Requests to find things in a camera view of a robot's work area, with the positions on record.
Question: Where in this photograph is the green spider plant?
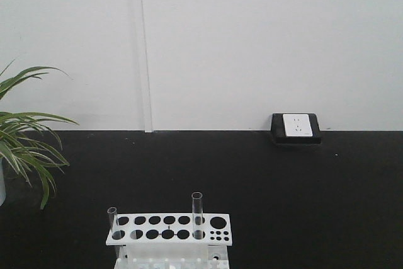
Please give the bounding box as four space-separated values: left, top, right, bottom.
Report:
0 59 80 210

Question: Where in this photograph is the short clear test tube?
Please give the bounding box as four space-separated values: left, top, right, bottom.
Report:
107 207 122 240

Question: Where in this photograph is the white socket in black box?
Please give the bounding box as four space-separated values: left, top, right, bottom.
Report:
270 113 322 145

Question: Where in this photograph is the tall clear test tube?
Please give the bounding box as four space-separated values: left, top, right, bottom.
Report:
191 192 203 239

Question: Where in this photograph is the white test tube rack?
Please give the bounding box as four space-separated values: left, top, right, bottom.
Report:
106 213 232 268

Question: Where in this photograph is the white plant pot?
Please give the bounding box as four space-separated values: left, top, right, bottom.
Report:
0 161 6 205

